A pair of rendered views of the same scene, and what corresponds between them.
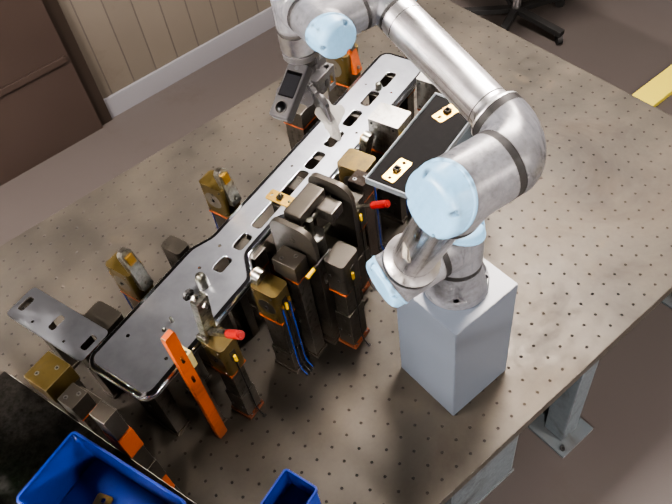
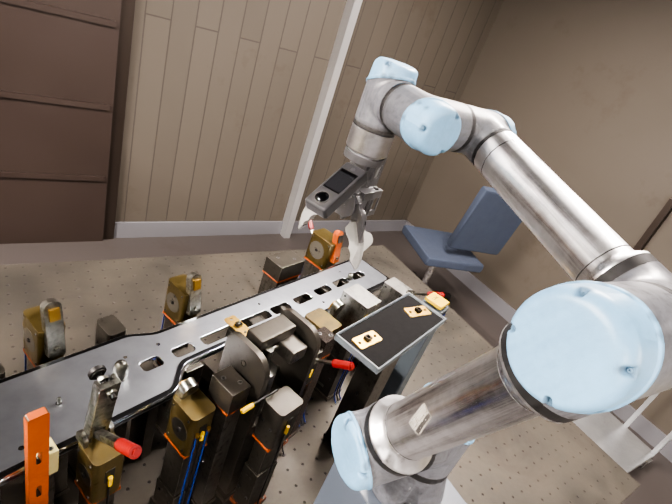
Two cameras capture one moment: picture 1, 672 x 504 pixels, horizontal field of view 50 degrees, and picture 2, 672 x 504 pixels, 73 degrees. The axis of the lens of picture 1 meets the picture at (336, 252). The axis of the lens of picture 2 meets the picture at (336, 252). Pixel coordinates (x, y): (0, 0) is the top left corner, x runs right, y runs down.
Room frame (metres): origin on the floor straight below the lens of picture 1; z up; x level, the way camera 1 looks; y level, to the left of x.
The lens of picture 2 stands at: (0.40, 0.14, 1.85)
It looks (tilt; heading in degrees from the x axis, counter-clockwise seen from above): 28 degrees down; 349
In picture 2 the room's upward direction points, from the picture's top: 20 degrees clockwise
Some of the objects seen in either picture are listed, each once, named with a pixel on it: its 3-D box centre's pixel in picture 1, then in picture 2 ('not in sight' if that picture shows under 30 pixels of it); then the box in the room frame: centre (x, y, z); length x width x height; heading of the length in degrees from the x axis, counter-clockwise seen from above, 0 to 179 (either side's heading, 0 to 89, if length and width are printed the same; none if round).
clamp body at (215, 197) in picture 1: (226, 219); (174, 327); (1.49, 0.31, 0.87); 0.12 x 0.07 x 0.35; 49
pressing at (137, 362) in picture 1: (282, 194); (241, 323); (1.43, 0.12, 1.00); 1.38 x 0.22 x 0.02; 139
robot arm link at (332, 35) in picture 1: (330, 23); (428, 121); (1.09, -0.06, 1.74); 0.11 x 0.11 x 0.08; 25
